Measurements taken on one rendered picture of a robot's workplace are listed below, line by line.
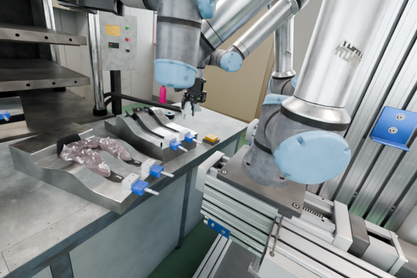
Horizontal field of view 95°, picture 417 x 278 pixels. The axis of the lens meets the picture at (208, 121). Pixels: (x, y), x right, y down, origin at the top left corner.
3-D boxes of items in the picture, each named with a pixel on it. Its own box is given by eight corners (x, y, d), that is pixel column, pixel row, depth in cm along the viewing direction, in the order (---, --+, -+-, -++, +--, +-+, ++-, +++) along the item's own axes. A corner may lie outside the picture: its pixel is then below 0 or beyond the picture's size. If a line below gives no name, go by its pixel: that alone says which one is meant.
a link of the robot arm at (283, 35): (282, 104, 99) (282, -24, 75) (267, 96, 112) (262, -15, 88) (302, 98, 101) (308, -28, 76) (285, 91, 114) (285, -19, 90)
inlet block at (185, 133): (203, 146, 100) (205, 137, 98) (197, 149, 96) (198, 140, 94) (184, 137, 106) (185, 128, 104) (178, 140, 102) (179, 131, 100)
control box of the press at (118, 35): (138, 174, 201) (139, 17, 146) (111, 188, 177) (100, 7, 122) (126, 164, 212) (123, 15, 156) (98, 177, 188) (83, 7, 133)
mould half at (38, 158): (162, 171, 87) (163, 150, 82) (121, 215, 63) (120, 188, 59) (76, 141, 98) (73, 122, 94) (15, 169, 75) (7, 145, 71)
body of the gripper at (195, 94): (195, 105, 88) (198, 79, 84) (182, 100, 92) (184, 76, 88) (205, 103, 94) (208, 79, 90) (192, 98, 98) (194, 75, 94)
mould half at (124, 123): (196, 146, 111) (198, 125, 106) (162, 165, 91) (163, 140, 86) (141, 119, 136) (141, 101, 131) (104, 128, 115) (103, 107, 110)
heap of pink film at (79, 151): (135, 156, 84) (135, 141, 81) (103, 180, 68) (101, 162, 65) (89, 141, 90) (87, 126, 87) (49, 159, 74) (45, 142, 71)
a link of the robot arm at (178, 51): (199, 81, 43) (206, 27, 39) (192, 92, 33) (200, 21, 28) (165, 76, 43) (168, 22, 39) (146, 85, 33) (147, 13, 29)
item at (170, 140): (190, 154, 91) (191, 144, 89) (183, 158, 87) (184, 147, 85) (170, 143, 98) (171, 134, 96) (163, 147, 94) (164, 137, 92)
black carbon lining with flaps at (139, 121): (182, 135, 107) (183, 120, 103) (160, 144, 94) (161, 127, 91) (142, 116, 124) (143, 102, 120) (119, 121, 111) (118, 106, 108)
